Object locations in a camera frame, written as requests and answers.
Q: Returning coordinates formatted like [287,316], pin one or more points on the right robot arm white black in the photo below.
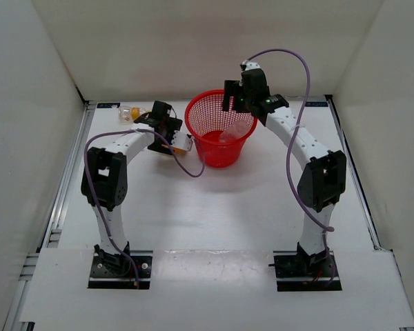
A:
[323,178]

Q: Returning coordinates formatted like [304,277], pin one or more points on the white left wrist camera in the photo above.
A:
[183,142]

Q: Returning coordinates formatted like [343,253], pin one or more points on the orange juice bottle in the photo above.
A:
[172,149]

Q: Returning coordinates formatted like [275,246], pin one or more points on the clear bottle yellow cap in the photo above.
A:
[127,114]

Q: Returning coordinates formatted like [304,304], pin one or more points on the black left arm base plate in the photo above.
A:
[103,276]

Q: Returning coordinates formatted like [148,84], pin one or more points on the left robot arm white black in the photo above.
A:
[105,178]

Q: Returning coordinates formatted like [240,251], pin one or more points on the aluminium frame rail left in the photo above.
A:
[51,222]

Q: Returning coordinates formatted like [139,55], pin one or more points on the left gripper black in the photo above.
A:
[172,125]

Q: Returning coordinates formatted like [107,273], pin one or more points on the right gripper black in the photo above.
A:
[231,88]

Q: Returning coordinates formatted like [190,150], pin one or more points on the red mesh plastic bin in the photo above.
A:
[205,120]

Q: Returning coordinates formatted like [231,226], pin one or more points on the blue label corner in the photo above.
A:
[108,105]
[316,104]

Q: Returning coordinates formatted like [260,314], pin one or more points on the blue label right corner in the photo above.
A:
[316,104]

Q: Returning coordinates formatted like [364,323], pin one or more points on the blue label left corner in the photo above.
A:
[108,105]

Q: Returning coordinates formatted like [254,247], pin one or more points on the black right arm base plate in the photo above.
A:
[292,275]

